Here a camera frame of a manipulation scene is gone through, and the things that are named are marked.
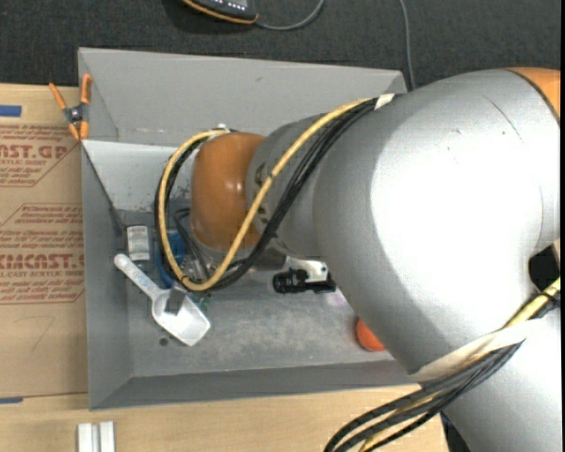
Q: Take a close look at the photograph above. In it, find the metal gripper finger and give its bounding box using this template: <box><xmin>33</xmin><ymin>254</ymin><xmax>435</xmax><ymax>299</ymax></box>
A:
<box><xmin>165</xmin><ymin>284</ymin><xmax>189</xmax><ymax>315</ymax></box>

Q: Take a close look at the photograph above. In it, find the blue plastic cup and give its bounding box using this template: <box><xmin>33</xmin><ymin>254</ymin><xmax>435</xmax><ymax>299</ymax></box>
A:
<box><xmin>156</xmin><ymin>231</ymin><xmax>187</xmax><ymax>288</ymax></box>

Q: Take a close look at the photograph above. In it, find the white plastic scoop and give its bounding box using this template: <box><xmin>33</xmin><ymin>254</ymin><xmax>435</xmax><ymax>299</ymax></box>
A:
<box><xmin>112</xmin><ymin>252</ymin><xmax>213</xmax><ymax>347</ymax></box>

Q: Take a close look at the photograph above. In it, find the clear plastic bottle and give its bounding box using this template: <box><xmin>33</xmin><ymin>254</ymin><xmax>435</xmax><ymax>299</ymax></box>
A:
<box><xmin>121</xmin><ymin>210</ymin><xmax>154</xmax><ymax>268</ymax></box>

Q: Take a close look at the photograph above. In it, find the grey metal bin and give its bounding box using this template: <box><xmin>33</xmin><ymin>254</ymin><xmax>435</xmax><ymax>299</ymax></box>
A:
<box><xmin>76</xmin><ymin>46</ymin><xmax>426</xmax><ymax>412</ymax></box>

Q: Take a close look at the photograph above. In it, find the brown cardboard board red print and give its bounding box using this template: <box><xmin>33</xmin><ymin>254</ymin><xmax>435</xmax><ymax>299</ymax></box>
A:
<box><xmin>0</xmin><ymin>81</ymin><xmax>91</xmax><ymax>405</ymax></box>

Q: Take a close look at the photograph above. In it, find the orange ball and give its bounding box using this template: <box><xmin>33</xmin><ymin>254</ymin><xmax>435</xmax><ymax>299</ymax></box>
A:
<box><xmin>354</xmin><ymin>316</ymin><xmax>387</xmax><ymax>353</ymax></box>

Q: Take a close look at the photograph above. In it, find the black cylinder on white bracket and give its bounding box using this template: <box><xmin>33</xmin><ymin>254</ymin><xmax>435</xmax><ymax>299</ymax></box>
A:
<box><xmin>272</xmin><ymin>255</ymin><xmax>338</xmax><ymax>296</ymax></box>

